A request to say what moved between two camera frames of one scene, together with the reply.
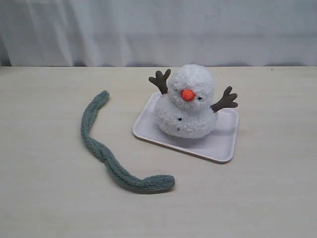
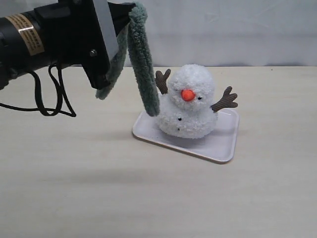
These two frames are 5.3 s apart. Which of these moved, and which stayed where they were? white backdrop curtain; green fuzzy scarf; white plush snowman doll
Moved: green fuzzy scarf
Stayed: white plush snowman doll; white backdrop curtain
